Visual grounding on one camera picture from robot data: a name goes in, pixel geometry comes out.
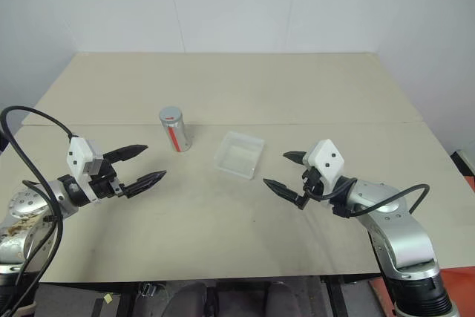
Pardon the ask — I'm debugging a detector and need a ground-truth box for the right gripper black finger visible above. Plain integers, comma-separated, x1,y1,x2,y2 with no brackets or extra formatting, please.
262,177,311,212
282,150,309,166

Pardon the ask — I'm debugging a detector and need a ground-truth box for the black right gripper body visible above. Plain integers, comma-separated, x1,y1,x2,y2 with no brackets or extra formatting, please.
299,166,324,201

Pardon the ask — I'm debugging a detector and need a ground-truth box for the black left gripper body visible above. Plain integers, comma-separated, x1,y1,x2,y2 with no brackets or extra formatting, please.
88,160,128,202

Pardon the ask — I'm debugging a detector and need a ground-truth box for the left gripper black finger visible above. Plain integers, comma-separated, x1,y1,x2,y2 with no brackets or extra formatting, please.
122,169,168,200
102,143,150,164

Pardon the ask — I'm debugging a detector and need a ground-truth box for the silver red can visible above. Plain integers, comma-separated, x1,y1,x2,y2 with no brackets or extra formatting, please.
160,106,192,154

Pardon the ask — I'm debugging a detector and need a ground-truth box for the clear plastic square container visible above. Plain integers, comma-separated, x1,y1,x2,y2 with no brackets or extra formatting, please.
214,130,266,182

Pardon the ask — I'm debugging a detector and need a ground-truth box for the grey round bottle cap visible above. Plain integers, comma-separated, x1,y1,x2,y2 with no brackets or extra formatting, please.
159,106,186,127

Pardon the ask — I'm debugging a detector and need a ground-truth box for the small metal clamp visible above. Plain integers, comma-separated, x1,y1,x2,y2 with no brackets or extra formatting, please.
138,282,158,298

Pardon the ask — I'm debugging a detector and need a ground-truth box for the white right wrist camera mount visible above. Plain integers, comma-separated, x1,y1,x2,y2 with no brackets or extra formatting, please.
302,138,346,203

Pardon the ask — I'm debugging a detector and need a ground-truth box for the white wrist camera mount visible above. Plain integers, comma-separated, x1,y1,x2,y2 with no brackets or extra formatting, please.
68,137,104,206
302,138,346,203

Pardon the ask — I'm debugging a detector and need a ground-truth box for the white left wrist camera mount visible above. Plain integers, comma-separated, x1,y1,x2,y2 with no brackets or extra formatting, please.
68,137,104,206

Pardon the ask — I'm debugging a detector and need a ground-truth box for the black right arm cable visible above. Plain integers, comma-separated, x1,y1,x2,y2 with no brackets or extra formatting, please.
303,177,431,219

